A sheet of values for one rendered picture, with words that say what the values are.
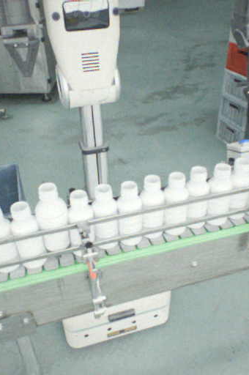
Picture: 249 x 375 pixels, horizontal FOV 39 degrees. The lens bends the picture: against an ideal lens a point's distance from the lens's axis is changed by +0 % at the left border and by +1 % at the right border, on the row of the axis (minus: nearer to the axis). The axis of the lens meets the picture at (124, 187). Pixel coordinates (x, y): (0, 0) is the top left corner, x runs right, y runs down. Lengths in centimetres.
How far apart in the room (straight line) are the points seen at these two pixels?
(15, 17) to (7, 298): 60
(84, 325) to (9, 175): 76
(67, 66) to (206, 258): 75
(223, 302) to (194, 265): 111
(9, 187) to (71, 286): 64
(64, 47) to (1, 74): 337
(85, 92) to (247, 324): 139
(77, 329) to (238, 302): 88
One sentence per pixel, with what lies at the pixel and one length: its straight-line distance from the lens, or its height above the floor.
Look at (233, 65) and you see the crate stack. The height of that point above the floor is 71.
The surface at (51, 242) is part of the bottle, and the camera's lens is 82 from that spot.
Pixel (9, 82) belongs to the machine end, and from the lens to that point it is 459.
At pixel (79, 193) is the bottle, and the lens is 80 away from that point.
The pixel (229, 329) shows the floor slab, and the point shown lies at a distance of 198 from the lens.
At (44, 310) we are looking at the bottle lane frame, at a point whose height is 88.
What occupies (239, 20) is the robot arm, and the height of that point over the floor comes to 143.
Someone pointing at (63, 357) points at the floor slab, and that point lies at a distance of 189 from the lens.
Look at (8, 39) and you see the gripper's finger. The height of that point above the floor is 147.
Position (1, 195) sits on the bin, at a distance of 144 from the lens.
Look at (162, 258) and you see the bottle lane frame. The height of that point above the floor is 96.
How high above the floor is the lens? 162
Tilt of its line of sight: 35 degrees down
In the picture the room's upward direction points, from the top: 2 degrees counter-clockwise
